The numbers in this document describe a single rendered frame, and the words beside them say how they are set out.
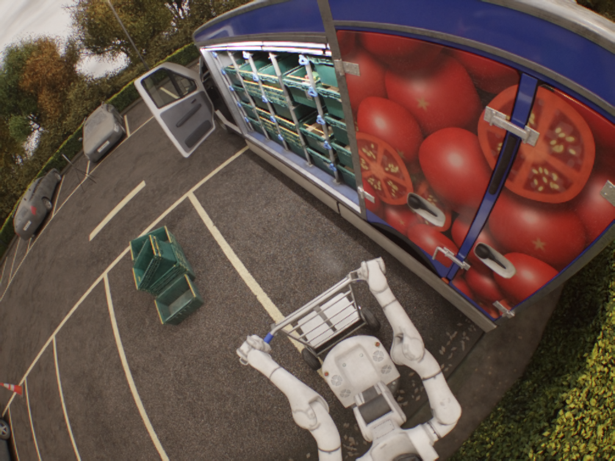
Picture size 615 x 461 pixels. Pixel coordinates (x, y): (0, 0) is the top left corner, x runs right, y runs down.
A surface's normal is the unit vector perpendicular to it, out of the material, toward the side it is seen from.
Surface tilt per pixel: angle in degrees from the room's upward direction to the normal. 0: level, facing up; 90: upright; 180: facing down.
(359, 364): 0
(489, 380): 9
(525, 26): 90
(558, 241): 90
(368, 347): 1
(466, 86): 90
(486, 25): 90
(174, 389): 0
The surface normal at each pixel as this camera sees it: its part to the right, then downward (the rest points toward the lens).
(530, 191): -0.74, 0.64
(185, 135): 0.84, 0.29
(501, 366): -0.31, -0.60
